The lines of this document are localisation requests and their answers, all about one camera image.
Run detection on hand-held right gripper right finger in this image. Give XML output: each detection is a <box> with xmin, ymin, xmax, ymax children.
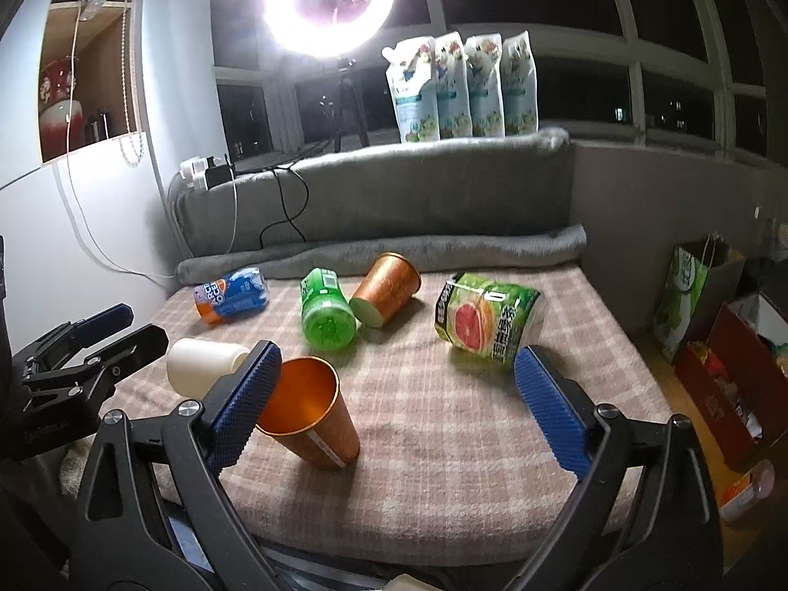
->
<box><xmin>513</xmin><ymin>346</ymin><xmax>725</xmax><ymax>591</ymax></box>

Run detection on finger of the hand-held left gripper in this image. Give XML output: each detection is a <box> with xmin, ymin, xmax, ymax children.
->
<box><xmin>23</xmin><ymin>324</ymin><xmax>169</xmax><ymax>421</ymax></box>
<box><xmin>12</xmin><ymin>303</ymin><xmax>135</xmax><ymax>371</ymax></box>

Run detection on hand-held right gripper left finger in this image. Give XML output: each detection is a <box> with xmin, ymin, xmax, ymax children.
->
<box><xmin>67</xmin><ymin>340</ymin><xmax>284</xmax><ymax>591</ymax></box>

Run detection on orange metal cup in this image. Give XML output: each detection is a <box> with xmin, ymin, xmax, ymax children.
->
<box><xmin>349</xmin><ymin>252</ymin><xmax>423</xmax><ymax>328</ymax></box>
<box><xmin>255</xmin><ymin>356</ymin><xmax>361</xmax><ymax>472</ymax></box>

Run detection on white plastic cup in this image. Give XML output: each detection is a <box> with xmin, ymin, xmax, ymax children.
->
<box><xmin>166</xmin><ymin>337</ymin><xmax>252</xmax><ymax>397</ymax></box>

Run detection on grapefruit label drink bottle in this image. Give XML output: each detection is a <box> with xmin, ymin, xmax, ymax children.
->
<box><xmin>434</xmin><ymin>271</ymin><xmax>548</xmax><ymax>370</ymax></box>

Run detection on green plastic bottle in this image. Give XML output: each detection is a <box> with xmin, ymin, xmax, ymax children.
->
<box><xmin>299</xmin><ymin>267</ymin><xmax>359</xmax><ymax>349</ymax></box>

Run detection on plaid blanket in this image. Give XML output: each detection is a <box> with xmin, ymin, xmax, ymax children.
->
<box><xmin>62</xmin><ymin>264</ymin><xmax>675</xmax><ymax>561</ymax></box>

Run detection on white power strip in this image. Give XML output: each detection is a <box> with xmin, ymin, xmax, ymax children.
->
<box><xmin>178</xmin><ymin>156</ymin><xmax>214</xmax><ymax>191</ymax></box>

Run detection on green paper bag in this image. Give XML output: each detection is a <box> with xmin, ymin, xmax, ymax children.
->
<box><xmin>652</xmin><ymin>234</ymin><xmax>747</xmax><ymax>364</ymax></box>

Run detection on red cardboard box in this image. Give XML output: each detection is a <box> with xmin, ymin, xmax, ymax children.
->
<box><xmin>673</xmin><ymin>300</ymin><xmax>788</xmax><ymax>473</ymax></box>

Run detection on small black box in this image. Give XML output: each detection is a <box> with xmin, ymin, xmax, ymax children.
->
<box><xmin>85</xmin><ymin>110</ymin><xmax>116</xmax><ymax>143</ymax></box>

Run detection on red and white jar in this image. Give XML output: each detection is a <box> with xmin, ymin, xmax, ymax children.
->
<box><xmin>38</xmin><ymin>55</ymin><xmax>85</xmax><ymax>156</ymax></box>

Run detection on orange drink bottle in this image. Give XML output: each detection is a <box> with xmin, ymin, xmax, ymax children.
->
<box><xmin>718</xmin><ymin>458</ymin><xmax>776</xmax><ymax>525</ymax></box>

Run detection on grey sofa cushion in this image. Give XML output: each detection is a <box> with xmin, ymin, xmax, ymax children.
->
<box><xmin>168</xmin><ymin>126</ymin><xmax>575</xmax><ymax>260</ymax></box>

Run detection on black tripod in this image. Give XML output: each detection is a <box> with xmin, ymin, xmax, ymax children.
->
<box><xmin>319</xmin><ymin>55</ymin><xmax>371</xmax><ymax>152</ymax></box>

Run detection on white refill pouch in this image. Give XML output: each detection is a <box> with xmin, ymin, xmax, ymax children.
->
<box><xmin>462</xmin><ymin>33</ymin><xmax>507</xmax><ymax>139</ymax></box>
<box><xmin>381</xmin><ymin>38</ymin><xmax>442</xmax><ymax>144</ymax></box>
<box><xmin>433</xmin><ymin>31</ymin><xmax>474</xmax><ymax>141</ymax></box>
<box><xmin>499</xmin><ymin>30</ymin><xmax>540</xmax><ymax>135</ymax></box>

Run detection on white cable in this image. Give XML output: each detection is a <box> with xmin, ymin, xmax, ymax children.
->
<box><xmin>64</xmin><ymin>9</ymin><xmax>179</xmax><ymax>278</ymax></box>

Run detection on black cable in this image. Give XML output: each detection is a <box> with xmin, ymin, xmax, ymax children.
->
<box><xmin>259</xmin><ymin>165</ymin><xmax>309</xmax><ymax>245</ymax></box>

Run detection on white beaded cord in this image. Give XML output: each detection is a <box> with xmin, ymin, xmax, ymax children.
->
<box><xmin>119</xmin><ymin>0</ymin><xmax>149</xmax><ymax>167</ymax></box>

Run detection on wooden wall shelf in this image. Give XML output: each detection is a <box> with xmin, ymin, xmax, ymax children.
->
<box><xmin>37</xmin><ymin>0</ymin><xmax>146</xmax><ymax>165</ymax></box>

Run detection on ring light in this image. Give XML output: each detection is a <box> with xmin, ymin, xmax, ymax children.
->
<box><xmin>261</xmin><ymin>0</ymin><xmax>398</xmax><ymax>61</ymax></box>

